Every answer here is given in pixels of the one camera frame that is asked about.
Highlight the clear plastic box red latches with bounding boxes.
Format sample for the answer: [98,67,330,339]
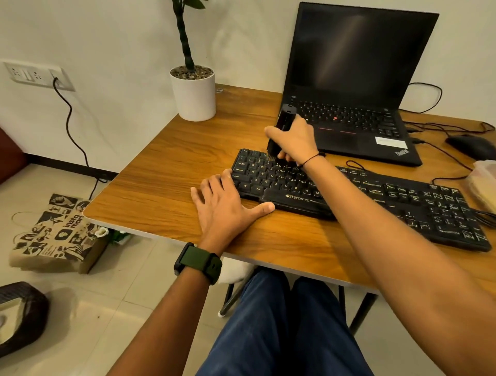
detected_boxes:
[464,159,496,216]

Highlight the black computer mouse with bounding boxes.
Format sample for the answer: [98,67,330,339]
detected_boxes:
[444,134,496,162]

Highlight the black woven basket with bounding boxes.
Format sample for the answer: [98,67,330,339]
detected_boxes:
[0,281,50,359]

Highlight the white wall socket panel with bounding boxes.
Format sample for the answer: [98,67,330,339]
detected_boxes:
[2,61,75,92]

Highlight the black laptop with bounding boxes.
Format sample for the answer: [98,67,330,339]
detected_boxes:
[282,2,441,167]

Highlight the white seat chair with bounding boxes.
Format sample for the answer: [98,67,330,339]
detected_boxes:
[216,257,256,318]

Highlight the person's right forearm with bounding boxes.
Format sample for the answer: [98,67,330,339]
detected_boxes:
[302,154,496,376]

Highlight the person's left hand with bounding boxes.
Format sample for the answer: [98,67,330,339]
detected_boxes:
[190,168,276,257]

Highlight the yellow cloth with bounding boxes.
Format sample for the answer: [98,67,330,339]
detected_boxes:
[467,174,496,214]

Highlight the printed brown paper bag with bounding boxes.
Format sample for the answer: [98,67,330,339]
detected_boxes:
[8,193,111,275]

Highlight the black wall power cable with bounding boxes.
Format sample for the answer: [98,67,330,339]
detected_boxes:
[52,77,111,201]

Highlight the green potted plant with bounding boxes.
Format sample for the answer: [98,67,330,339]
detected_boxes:
[172,0,208,74]

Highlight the black mouse cable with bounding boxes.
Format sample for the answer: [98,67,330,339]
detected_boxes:
[402,120,496,137]

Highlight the black looped laptop cable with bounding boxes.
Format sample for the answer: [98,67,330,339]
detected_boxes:
[399,82,444,115]

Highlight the person's blue jeans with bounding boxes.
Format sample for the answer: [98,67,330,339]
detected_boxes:
[195,267,375,376]

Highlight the black keyboard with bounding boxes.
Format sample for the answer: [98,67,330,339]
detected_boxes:
[231,148,493,253]

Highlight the person's left forearm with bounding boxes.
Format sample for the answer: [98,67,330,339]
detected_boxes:
[106,267,212,376]

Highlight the green strap smartwatch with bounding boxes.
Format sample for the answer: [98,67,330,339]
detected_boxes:
[173,242,224,286]

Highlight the black cleaning brush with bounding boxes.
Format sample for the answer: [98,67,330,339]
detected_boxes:
[266,103,298,160]

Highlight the black metal table leg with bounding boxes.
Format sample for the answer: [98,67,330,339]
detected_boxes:
[337,286,379,337]

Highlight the maroon sofa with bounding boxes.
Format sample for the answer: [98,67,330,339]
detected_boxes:
[0,128,28,185]

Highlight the black cord bracelet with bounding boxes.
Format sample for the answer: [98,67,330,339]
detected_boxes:
[297,151,326,170]

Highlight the person's right hand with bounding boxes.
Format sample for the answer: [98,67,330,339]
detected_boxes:
[264,114,320,169]

